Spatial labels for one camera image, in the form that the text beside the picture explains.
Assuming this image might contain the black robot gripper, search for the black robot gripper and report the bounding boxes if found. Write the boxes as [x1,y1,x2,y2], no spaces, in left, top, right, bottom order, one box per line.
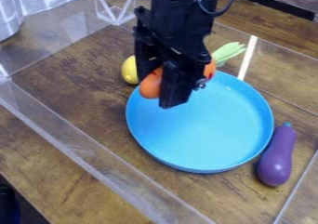
[134,0,219,109]

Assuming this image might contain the orange toy carrot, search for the orange toy carrot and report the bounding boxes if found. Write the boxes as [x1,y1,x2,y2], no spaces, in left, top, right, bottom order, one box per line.
[139,42,246,99]

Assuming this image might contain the blue round tray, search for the blue round tray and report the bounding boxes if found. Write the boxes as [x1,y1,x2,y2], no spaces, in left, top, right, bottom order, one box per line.
[125,72,274,174]

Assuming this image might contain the yellow toy lemon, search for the yellow toy lemon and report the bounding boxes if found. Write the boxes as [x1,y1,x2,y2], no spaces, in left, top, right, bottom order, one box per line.
[121,56,139,85]

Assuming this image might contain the purple toy eggplant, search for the purple toy eggplant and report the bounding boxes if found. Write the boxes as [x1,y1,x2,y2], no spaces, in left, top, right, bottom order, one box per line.
[256,122,297,187]

